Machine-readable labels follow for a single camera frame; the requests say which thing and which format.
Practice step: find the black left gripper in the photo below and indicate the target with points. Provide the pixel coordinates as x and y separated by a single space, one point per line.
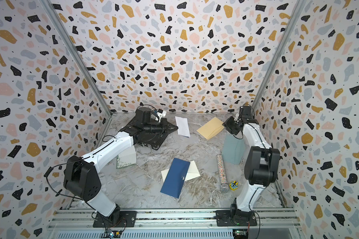
164 124

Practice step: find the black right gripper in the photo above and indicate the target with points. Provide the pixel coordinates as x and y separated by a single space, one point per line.
226 125

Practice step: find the yellow kraft envelope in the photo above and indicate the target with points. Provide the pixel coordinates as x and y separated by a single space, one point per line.
211 128

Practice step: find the white letter paper green border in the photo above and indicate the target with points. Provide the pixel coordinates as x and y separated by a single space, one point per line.
126 158

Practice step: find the cream envelope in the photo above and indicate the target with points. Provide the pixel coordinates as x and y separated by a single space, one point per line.
192 172

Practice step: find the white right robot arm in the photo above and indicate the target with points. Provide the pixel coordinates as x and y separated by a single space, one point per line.
261 163

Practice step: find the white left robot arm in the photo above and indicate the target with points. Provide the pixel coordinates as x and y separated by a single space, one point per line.
81 177

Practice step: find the black hard case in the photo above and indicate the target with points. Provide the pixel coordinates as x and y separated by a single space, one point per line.
152 140

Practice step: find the yellow round tape measure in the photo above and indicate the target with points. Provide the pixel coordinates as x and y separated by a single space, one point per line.
233 185

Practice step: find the glitter filled clear tube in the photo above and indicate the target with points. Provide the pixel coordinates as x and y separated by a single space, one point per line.
224 187

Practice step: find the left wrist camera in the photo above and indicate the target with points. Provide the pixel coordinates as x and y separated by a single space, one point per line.
159 114

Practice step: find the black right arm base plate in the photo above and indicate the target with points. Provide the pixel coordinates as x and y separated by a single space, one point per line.
227 218

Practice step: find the aluminium right corner post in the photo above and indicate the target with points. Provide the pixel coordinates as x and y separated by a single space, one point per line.
279 50

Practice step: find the aluminium corner post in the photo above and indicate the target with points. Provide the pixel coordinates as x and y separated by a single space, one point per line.
279 50
57 23

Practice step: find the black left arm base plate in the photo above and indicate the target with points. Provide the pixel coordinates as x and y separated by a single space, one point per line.
116 219

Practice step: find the aluminium left corner post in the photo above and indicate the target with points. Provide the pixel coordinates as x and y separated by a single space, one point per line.
57 23

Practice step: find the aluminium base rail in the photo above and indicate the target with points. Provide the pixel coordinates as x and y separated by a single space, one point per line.
266 223

